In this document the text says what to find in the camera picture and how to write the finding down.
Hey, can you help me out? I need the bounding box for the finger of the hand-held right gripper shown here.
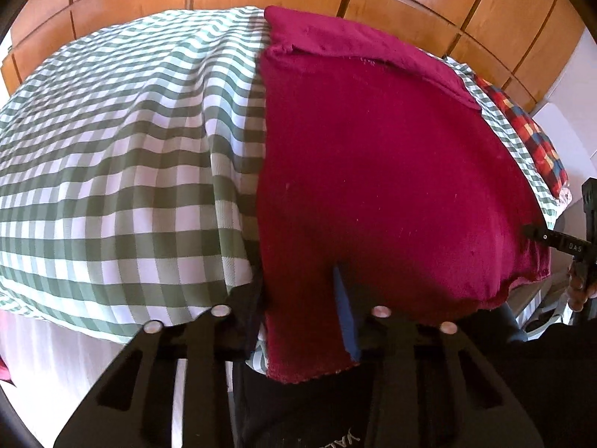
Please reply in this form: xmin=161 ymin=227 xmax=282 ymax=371
xmin=522 ymin=224 xmax=597 ymax=256

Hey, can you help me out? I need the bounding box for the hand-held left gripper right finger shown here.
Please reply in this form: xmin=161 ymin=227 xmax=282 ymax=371
xmin=332 ymin=265 xmax=544 ymax=448

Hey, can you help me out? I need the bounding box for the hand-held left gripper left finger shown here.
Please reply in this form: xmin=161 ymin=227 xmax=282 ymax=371
xmin=53 ymin=284 xmax=262 ymax=448

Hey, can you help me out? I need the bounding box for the crimson knit garment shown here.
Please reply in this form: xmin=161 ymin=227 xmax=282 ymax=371
xmin=256 ymin=6 xmax=552 ymax=385

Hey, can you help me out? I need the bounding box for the person's right hand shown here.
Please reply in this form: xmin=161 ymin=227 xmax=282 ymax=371
xmin=566 ymin=261 xmax=597 ymax=312

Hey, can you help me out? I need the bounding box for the white furniture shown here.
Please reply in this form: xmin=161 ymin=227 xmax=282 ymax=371
xmin=531 ymin=23 xmax=597 ymax=188

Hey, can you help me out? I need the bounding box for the red plaid pillow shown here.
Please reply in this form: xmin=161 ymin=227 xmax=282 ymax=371
xmin=473 ymin=75 xmax=572 ymax=202

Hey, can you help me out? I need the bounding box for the white mattress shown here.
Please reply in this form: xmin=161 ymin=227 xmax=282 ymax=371
xmin=0 ymin=310 xmax=236 ymax=448

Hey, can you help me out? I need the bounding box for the green checked bed sheet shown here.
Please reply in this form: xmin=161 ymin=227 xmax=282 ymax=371
xmin=0 ymin=6 xmax=573 ymax=375

